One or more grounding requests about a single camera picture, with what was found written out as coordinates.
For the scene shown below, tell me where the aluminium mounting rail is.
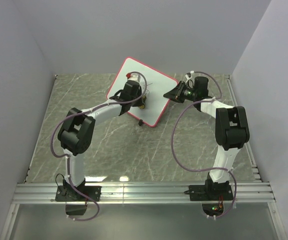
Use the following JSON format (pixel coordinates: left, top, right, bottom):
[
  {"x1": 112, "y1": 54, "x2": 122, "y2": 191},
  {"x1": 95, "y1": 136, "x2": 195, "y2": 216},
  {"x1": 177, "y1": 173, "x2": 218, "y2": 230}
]
[{"x1": 12, "y1": 182, "x2": 275, "y2": 205}]

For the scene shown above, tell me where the pink framed whiteboard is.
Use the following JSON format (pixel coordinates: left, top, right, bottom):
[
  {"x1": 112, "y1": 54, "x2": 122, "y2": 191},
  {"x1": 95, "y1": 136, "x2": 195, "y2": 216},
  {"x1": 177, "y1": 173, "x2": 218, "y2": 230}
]
[{"x1": 106, "y1": 57, "x2": 178, "y2": 128}]

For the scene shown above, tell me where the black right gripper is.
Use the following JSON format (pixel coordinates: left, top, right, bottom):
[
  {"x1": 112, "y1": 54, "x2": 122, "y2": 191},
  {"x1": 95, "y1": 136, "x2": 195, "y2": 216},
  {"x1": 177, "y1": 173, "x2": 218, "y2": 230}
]
[{"x1": 163, "y1": 82, "x2": 197, "y2": 105}]

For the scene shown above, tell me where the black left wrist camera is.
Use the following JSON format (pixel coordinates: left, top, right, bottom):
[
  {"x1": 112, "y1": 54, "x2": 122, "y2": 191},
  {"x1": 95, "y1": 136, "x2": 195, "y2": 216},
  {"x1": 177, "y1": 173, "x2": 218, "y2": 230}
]
[{"x1": 120, "y1": 73, "x2": 142, "y2": 102}]

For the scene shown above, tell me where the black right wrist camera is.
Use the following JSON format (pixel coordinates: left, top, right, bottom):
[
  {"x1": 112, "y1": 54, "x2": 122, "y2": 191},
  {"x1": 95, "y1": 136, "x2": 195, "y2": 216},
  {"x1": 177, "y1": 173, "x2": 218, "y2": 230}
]
[{"x1": 193, "y1": 76, "x2": 209, "y2": 101}]

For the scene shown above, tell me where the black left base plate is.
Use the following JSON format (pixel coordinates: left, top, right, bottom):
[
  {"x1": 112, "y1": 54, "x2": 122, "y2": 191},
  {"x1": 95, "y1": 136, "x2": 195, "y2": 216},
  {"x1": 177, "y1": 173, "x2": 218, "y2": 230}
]
[{"x1": 55, "y1": 185, "x2": 101, "y2": 202}]

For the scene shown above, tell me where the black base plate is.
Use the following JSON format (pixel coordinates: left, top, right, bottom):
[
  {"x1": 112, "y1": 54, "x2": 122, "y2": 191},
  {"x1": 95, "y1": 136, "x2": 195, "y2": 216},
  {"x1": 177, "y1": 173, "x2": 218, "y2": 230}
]
[
  {"x1": 55, "y1": 185, "x2": 101, "y2": 202},
  {"x1": 184, "y1": 185, "x2": 233, "y2": 201}
]

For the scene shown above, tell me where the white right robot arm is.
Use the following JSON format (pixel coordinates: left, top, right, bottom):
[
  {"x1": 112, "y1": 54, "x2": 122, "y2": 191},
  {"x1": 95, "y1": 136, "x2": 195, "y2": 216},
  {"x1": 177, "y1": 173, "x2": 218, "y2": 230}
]
[{"x1": 163, "y1": 76, "x2": 250, "y2": 200}]

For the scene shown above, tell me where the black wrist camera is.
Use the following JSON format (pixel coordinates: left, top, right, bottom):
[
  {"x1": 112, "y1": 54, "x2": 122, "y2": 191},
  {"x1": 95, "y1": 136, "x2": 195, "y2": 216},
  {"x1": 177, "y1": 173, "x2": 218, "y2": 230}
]
[
  {"x1": 193, "y1": 76, "x2": 209, "y2": 101},
  {"x1": 120, "y1": 73, "x2": 142, "y2": 102}
]

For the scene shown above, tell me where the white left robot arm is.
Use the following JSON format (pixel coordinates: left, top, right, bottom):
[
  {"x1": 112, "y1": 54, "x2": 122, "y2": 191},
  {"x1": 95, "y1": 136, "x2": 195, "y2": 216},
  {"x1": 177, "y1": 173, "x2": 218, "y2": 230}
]
[{"x1": 56, "y1": 86, "x2": 146, "y2": 201}]

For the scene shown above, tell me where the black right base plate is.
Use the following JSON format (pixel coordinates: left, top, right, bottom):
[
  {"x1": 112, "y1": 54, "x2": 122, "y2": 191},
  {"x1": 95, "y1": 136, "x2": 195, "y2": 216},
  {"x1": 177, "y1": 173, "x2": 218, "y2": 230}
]
[{"x1": 184, "y1": 185, "x2": 233, "y2": 201}]

